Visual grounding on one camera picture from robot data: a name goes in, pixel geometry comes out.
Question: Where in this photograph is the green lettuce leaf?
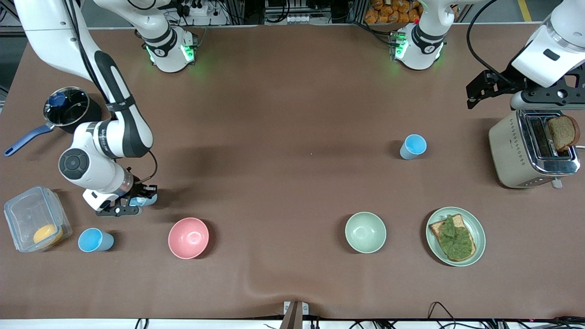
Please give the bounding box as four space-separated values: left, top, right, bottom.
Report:
439 215 475 260

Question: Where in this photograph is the beige and chrome toaster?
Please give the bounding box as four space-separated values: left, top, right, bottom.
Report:
488 109 585 189

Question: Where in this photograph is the brown table cover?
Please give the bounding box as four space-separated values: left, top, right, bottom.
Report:
0 23 585 320

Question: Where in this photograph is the black looped floor cable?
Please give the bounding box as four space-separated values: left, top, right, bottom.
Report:
427 302 457 329

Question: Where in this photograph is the pale green bowl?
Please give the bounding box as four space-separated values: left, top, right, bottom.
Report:
345 211 387 254

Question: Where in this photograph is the brown bread slice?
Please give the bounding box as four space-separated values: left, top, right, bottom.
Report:
546 114 581 153

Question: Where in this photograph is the yellow round food piece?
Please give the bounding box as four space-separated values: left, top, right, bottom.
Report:
33 223 64 245

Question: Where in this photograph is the plain blue cup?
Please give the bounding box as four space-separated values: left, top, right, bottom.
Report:
399 134 427 160
78 228 115 253

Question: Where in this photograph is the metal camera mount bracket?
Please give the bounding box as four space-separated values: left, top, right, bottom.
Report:
280 300 310 329

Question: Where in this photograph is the blue cup with white bottom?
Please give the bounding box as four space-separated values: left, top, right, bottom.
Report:
129 192 158 207

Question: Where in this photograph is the white power strip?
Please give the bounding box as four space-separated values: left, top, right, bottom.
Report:
176 0 208 16

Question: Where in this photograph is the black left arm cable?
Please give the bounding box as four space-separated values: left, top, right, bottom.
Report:
466 0 515 84

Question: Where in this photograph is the clear plastic storage container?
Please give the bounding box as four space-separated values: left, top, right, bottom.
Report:
4 185 73 253

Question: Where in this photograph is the pink bowl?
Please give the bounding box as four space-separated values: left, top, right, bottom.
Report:
168 217 210 260

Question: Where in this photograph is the bag of orange buns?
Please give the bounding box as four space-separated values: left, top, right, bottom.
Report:
364 0 421 24

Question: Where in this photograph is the black saucepan with blue handle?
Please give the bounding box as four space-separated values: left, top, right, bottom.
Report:
4 86 103 157

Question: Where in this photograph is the pale green plate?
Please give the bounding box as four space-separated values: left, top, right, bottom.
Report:
425 207 486 267

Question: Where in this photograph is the toast slice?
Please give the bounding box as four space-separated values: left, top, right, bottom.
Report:
429 214 477 262

